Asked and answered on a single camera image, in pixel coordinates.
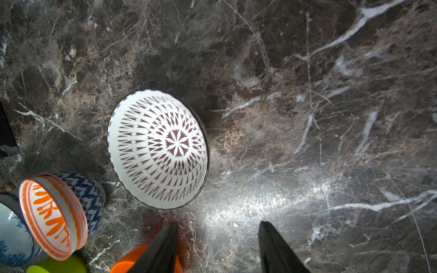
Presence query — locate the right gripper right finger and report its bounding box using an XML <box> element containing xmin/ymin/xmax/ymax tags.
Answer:
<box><xmin>258</xmin><ymin>221</ymin><xmax>310</xmax><ymax>273</ymax></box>

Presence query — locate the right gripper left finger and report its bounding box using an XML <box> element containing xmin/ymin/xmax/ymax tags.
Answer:
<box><xmin>128</xmin><ymin>222</ymin><xmax>179</xmax><ymax>273</ymax></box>

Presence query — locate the lime green bowl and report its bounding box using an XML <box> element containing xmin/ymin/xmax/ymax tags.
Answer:
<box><xmin>27</xmin><ymin>254</ymin><xmax>88</xmax><ymax>273</ymax></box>

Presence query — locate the red patterned bowl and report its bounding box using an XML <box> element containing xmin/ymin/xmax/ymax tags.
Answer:
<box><xmin>54</xmin><ymin>171</ymin><xmax>107</xmax><ymax>237</ymax></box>

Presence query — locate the orange leaf patterned bowl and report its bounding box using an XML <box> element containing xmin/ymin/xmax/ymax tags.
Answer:
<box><xmin>18</xmin><ymin>174</ymin><xmax>88</xmax><ymax>261</ymax></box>

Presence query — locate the blue floral bowl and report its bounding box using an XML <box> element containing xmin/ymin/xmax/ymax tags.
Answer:
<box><xmin>1</xmin><ymin>190</ymin><xmax>42</xmax><ymax>267</ymax></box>

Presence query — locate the orange plastic bowl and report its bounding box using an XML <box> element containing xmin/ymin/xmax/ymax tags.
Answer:
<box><xmin>110</xmin><ymin>245</ymin><xmax>184</xmax><ymax>273</ymax></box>

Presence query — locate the white maroon patterned bowl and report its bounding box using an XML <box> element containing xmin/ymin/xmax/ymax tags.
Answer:
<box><xmin>107</xmin><ymin>89</ymin><xmax>210</xmax><ymax>209</ymax></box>

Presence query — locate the small gold figurine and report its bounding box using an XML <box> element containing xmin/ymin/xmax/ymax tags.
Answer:
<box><xmin>0</xmin><ymin>183</ymin><xmax>16</xmax><ymax>193</ymax></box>

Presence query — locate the black hard carrying case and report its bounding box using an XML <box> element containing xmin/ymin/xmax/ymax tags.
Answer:
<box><xmin>0</xmin><ymin>104</ymin><xmax>19</xmax><ymax>159</ymax></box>

